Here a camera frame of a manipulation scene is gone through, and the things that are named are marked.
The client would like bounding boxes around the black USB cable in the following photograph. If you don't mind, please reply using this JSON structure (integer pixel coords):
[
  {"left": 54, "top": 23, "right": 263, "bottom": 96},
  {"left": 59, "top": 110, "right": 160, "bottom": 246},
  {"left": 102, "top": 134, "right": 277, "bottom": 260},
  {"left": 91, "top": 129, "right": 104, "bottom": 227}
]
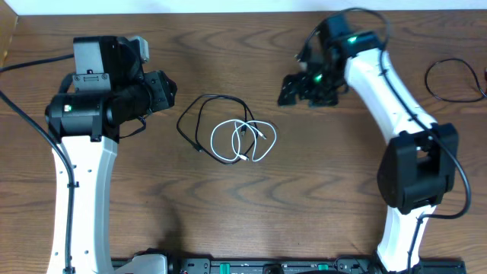
[
  {"left": 424, "top": 57, "right": 487, "bottom": 104},
  {"left": 176, "top": 94, "right": 259, "bottom": 166}
]

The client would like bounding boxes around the white USB cable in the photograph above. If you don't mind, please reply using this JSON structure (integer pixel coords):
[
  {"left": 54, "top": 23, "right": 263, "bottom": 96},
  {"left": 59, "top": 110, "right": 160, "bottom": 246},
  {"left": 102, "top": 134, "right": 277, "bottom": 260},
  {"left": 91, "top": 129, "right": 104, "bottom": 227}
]
[{"left": 209, "top": 119, "right": 278, "bottom": 164}]

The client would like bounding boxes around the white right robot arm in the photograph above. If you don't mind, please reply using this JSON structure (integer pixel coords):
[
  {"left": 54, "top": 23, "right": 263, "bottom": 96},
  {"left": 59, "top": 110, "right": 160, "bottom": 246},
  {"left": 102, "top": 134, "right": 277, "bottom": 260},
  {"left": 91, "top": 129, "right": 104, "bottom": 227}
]
[{"left": 277, "top": 12, "right": 460, "bottom": 273}]

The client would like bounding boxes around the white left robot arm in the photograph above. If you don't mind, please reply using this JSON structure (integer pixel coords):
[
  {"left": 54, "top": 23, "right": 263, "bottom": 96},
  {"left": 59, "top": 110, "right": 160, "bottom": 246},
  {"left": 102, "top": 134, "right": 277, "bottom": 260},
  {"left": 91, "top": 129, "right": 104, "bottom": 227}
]
[{"left": 46, "top": 36, "right": 177, "bottom": 273}]

